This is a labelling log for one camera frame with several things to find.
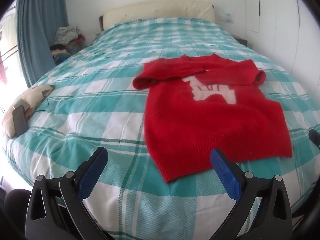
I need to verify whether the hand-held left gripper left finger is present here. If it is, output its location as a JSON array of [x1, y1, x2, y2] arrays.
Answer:
[[25, 147, 118, 240]]

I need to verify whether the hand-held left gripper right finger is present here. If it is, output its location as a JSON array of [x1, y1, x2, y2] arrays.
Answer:
[[210, 148, 293, 240]]

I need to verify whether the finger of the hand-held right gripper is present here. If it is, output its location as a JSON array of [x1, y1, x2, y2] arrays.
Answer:
[[309, 129, 320, 149]]

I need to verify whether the red knit sweater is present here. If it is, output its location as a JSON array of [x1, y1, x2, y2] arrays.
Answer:
[[132, 54, 293, 183]]

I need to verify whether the pile of mixed clothes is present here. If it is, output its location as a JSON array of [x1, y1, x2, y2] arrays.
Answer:
[[49, 26, 85, 65]]

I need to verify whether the teal plaid bed sheet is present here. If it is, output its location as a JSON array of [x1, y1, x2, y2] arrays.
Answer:
[[1, 17, 320, 240]]

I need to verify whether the dark smartphone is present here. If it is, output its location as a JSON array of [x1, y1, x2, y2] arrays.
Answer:
[[12, 105, 29, 135]]

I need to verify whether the cream patterned cushion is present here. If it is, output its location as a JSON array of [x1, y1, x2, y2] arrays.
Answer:
[[2, 85, 55, 138]]

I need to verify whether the dark wooden nightstand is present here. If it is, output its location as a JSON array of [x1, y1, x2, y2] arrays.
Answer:
[[232, 35, 248, 46]]

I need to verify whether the white wardrobe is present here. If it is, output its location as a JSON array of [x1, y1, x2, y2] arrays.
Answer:
[[244, 0, 320, 85]]

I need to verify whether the blue curtain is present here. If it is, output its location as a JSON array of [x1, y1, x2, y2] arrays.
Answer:
[[15, 0, 69, 87]]

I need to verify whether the cream padded headboard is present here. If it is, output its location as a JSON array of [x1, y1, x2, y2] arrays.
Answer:
[[99, 0, 215, 30]]

